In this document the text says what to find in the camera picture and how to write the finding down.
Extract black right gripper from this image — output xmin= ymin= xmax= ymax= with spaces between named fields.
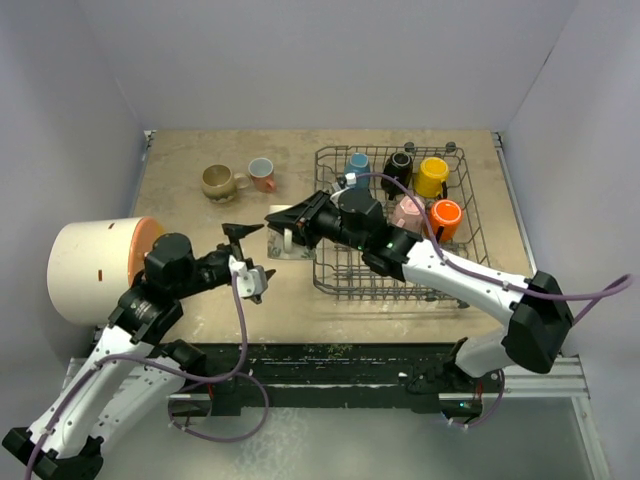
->
xmin=267 ymin=188 xmax=368 ymax=252

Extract cream mug green inside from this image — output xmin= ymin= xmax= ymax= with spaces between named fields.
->
xmin=267 ymin=227 xmax=315 ymax=261

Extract salmon pink ribbed mug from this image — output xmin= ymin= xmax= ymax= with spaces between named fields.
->
xmin=248 ymin=158 xmax=277 ymax=193

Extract beige stoneware mug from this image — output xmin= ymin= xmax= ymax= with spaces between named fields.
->
xmin=201 ymin=164 xmax=252 ymax=204

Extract pale pink faceted mug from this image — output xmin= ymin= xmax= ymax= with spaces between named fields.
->
xmin=390 ymin=195 xmax=425 ymax=235

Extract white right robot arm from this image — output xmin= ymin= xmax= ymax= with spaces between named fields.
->
xmin=265 ymin=188 xmax=573 ymax=391

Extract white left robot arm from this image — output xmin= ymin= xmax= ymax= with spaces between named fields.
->
xmin=2 ymin=223 xmax=274 ymax=479

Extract blue mug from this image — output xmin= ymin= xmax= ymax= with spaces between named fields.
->
xmin=344 ymin=152 xmax=371 ymax=189

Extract black mug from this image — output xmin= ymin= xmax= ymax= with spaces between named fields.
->
xmin=381 ymin=151 xmax=413 ymax=201

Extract yellow mug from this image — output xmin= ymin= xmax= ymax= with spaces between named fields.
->
xmin=413 ymin=157 xmax=450 ymax=199

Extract orange mug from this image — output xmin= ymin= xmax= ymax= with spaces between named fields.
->
xmin=428 ymin=199 xmax=463 ymax=243

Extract white cylinder with striped lid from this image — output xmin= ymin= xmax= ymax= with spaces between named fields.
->
xmin=47 ymin=216 xmax=165 ymax=326

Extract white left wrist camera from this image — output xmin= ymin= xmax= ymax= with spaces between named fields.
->
xmin=228 ymin=256 xmax=264 ymax=300

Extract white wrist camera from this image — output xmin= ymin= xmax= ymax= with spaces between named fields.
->
xmin=228 ymin=256 xmax=264 ymax=300
xmin=333 ymin=172 xmax=357 ymax=193

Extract grey wire dish rack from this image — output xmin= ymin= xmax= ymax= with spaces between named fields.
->
xmin=312 ymin=144 xmax=491 ymax=307

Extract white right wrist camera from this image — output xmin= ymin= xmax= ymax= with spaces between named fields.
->
xmin=333 ymin=172 xmax=357 ymax=193

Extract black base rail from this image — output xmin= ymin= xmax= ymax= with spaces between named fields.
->
xmin=169 ymin=343 xmax=502 ymax=418

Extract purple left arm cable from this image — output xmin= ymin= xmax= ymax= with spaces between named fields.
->
xmin=22 ymin=264 xmax=271 ymax=480

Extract aluminium frame rail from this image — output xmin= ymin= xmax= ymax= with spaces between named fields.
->
xmin=61 ymin=358 xmax=589 ymax=400

